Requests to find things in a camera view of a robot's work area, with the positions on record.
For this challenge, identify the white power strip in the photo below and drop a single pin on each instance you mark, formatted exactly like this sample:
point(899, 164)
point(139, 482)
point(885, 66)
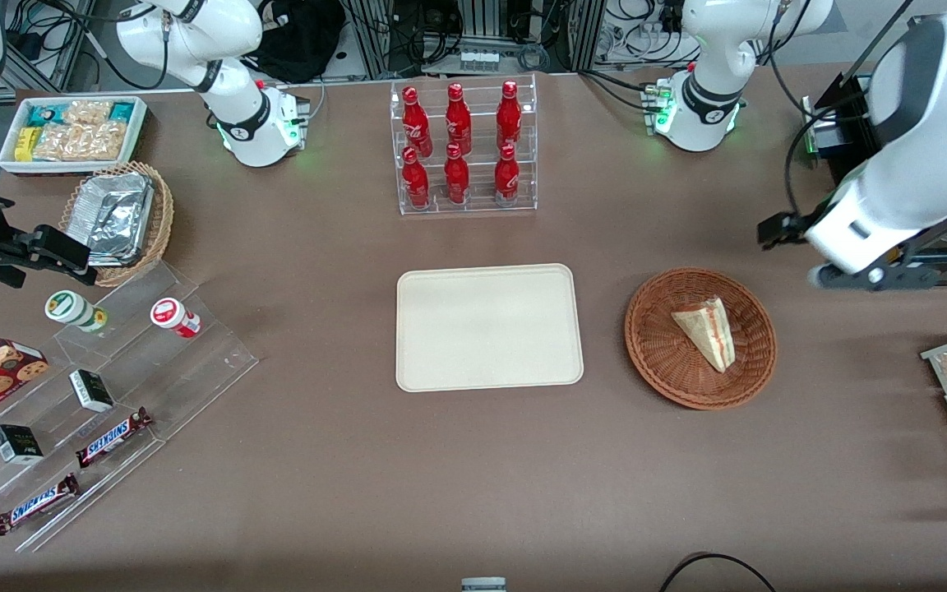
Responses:
point(479, 59)

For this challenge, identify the clear acrylic step shelf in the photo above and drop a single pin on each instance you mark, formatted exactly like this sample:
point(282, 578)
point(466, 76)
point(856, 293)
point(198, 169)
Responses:
point(177, 378)

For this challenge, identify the green lid white bottle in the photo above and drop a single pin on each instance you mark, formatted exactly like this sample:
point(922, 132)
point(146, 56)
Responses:
point(71, 308)

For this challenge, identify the black bag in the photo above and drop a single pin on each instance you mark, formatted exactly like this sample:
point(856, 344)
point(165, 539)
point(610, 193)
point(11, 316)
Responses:
point(301, 41)

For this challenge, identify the light wicker basket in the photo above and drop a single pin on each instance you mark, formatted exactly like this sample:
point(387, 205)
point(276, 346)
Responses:
point(161, 222)

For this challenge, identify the small grey box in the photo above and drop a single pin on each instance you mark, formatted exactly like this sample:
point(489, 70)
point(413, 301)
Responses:
point(483, 585)

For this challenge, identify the aluminium profile frame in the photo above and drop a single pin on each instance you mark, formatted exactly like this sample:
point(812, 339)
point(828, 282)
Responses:
point(482, 20)

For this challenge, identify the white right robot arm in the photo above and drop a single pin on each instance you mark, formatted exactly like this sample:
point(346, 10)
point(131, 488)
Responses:
point(235, 115)

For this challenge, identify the aluminium foil container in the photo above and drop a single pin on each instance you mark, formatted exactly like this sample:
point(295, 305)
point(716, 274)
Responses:
point(118, 218)

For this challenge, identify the black metal rack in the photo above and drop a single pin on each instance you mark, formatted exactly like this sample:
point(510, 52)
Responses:
point(839, 164)

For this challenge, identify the white snack bin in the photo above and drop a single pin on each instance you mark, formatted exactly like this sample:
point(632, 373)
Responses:
point(138, 136)

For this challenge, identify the snickers chocolate bar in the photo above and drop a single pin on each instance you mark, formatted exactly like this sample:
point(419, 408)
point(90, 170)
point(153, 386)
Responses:
point(36, 504)
point(112, 437)

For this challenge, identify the yellow snack packet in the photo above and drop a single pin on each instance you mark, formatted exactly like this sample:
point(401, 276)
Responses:
point(25, 144)

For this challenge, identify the red lid white bottle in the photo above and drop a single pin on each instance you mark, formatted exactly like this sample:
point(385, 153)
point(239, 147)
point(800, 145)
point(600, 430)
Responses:
point(171, 315)

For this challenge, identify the cream rectangular tray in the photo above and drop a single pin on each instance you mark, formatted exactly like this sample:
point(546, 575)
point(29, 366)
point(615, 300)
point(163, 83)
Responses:
point(490, 327)

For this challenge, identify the small clear cracker bag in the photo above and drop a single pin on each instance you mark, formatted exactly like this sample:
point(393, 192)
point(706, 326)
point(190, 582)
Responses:
point(87, 111)

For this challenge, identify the small black box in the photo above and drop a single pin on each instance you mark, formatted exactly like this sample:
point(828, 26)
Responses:
point(16, 445)
point(91, 390)

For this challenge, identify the triangle sandwich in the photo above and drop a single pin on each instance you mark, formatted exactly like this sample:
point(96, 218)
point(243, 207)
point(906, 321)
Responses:
point(708, 333)

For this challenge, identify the clear acrylic bottle rack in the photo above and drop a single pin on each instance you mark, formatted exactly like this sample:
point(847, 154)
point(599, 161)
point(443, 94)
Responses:
point(473, 210)

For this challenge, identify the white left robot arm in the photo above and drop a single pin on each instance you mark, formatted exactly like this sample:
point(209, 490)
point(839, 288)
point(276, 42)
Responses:
point(917, 148)

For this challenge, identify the red cola bottle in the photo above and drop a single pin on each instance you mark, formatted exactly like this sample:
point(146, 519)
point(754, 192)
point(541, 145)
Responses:
point(509, 115)
point(507, 179)
point(416, 123)
point(458, 119)
point(456, 179)
point(416, 182)

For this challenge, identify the brown round wicker basket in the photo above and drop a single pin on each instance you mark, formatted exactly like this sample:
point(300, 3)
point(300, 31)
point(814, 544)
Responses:
point(654, 345)

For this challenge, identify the teal snack packet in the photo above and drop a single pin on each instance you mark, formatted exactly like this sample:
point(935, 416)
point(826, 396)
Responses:
point(43, 113)
point(122, 112)

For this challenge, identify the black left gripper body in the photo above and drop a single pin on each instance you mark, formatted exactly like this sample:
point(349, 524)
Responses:
point(779, 228)

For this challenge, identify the large clear cracker bag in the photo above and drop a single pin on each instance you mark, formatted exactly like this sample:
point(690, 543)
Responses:
point(79, 141)

